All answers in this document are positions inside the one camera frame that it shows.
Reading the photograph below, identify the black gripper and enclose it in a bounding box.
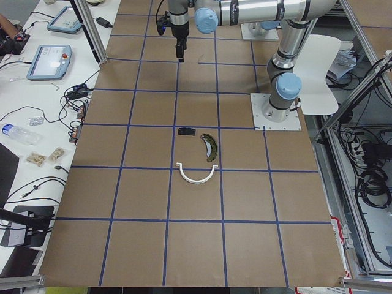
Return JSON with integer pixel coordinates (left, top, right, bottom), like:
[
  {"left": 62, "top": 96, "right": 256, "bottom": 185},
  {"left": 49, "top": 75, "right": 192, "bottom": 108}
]
[{"left": 173, "top": 24, "right": 188, "bottom": 62}]

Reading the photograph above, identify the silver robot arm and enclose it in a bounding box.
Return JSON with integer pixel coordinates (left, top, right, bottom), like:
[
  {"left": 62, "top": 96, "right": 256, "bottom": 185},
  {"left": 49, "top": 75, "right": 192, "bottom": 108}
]
[
  {"left": 241, "top": 21, "right": 280, "bottom": 42},
  {"left": 156, "top": 1, "right": 335, "bottom": 123}
]

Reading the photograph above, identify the black power adapter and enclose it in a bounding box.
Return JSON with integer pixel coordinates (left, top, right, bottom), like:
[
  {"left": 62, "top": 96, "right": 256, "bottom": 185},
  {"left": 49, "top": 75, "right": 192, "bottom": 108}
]
[{"left": 96, "top": 17, "right": 113, "bottom": 28}]

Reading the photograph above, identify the black brake pad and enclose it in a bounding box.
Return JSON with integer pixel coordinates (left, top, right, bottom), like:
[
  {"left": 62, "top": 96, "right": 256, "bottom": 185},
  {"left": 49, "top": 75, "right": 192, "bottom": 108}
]
[{"left": 178, "top": 127, "right": 196, "bottom": 136}]

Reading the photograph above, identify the olive green brake shoe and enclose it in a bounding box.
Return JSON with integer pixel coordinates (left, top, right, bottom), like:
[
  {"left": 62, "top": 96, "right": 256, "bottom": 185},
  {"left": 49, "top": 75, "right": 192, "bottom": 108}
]
[{"left": 200, "top": 133, "right": 217, "bottom": 162}]

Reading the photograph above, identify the far blue teach pendant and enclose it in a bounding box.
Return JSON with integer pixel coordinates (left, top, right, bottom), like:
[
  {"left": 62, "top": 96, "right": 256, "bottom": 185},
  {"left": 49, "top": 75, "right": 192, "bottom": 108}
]
[{"left": 47, "top": 6, "right": 81, "bottom": 34}]

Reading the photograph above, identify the blue teach pendant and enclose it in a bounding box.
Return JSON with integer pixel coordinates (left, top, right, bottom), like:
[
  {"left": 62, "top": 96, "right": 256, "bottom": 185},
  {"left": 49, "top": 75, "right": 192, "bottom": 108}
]
[
  {"left": 26, "top": 45, "right": 72, "bottom": 81},
  {"left": 47, "top": 6, "right": 81, "bottom": 34}
]

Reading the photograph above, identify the near blue teach pendant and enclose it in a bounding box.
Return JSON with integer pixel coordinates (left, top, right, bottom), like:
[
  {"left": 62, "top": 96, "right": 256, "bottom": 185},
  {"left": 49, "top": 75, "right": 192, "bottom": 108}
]
[{"left": 26, "top": 45, "right": 72, "bottom": 81}]

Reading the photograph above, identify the white plastic chair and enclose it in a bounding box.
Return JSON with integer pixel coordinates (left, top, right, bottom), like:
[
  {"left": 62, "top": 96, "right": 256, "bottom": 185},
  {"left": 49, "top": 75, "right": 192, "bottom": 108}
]
[{"left": 293, "top": 34, "right": 341, "bottom": 115}]

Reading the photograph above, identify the bag of small parts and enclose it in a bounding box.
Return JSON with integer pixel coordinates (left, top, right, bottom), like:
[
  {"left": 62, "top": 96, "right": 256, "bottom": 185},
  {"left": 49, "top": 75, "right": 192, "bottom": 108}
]
[
  {"left": 48, "top": 147, "right": 67, "bottom": 162},
  {"left": 26, "top": 152, "right": 47, "bottom": 167}
]

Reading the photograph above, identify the clear plastic water bottle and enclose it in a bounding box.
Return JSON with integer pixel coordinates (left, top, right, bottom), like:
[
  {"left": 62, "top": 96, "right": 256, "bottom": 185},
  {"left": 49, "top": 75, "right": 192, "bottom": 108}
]
[{"left": 1, "top": 124, "right": 42, "bottom": 145}]

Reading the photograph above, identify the black monitor stand base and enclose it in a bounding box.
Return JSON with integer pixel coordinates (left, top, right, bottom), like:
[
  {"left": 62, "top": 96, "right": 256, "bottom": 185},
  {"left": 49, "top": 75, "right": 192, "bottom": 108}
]
[{"left": 1, "top": 205, "right": 55, "bottom": 247}]

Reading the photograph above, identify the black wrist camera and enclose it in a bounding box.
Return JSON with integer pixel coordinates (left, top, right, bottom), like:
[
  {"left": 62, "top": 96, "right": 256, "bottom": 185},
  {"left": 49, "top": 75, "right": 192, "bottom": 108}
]
[{"left": 156, "top": 11, "right": 170, "bottom": 36}]

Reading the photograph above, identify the aluminium frame post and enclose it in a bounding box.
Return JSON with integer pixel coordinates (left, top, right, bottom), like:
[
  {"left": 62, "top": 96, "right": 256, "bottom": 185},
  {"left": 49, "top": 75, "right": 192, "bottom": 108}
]
[{"left": 70, "top": 0, "right": 107, "bottom": 64}]

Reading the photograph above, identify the white curved plastic bracket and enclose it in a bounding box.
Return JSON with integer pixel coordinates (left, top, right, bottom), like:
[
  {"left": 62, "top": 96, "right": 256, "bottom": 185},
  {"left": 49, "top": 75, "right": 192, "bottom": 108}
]
[{"left": 175, "top": 162, "right": 219, "bottom": 185}]

